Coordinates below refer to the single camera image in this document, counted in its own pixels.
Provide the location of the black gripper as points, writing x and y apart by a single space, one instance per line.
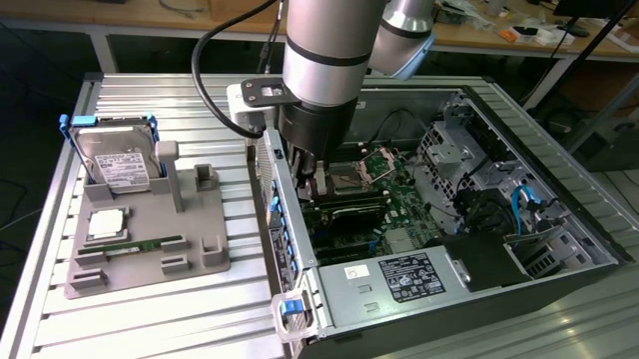
316 131

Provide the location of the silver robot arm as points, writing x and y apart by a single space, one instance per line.
324 37

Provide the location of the blue disk carrier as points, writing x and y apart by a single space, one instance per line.
82 120

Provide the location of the silver CPU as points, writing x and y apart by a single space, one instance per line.
106 224

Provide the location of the black slanted pole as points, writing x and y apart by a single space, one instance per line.
601 33

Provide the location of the Nvidia graphics card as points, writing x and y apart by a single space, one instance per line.
356 218

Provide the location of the grey parts rack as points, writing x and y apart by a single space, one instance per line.
199 224

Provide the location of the black computer tower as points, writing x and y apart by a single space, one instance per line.
609 149

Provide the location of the blue case latch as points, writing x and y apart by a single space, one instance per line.
291 308

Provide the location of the open black PC case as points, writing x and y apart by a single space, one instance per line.
525 318

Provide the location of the CPU socket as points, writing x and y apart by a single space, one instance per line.
351 179

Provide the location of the green Dell motherboard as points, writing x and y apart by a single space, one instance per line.
399 198

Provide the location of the grey power supply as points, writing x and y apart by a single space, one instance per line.
359 299

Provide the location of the black monitor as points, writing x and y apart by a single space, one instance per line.
589 7

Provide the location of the silver hard disk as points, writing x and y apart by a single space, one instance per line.
115 157

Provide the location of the silver socket cover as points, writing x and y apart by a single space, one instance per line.
380 164

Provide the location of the silver chipset heatsink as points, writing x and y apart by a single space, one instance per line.
402 239

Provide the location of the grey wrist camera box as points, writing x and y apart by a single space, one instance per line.
239 108

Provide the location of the green RAM stick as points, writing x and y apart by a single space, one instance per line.
144 245

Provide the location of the white orange device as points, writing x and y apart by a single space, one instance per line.
545 35

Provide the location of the silver disk bay cage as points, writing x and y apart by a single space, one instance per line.
450 153

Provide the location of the black plastic cover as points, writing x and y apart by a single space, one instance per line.
489 261

